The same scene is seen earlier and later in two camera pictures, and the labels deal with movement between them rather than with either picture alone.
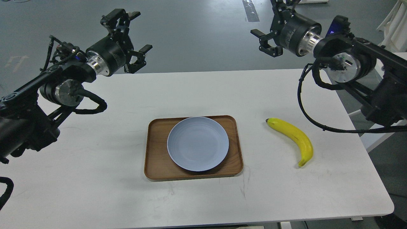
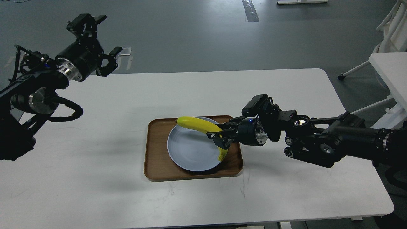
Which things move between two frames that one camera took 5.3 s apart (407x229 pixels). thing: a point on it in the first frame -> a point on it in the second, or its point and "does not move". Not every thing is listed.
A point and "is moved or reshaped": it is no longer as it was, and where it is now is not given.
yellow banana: x=291 y=130 is moved or reshaped
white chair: x=395 y=27 does not move
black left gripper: x=109 y=55 -> x=79 y=59
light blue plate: x=197 y=143 does not move
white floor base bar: x=311 y=1 does not move
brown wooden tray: x=158 y=166 does not move
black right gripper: x=294 y=32 -> x=250 y=132
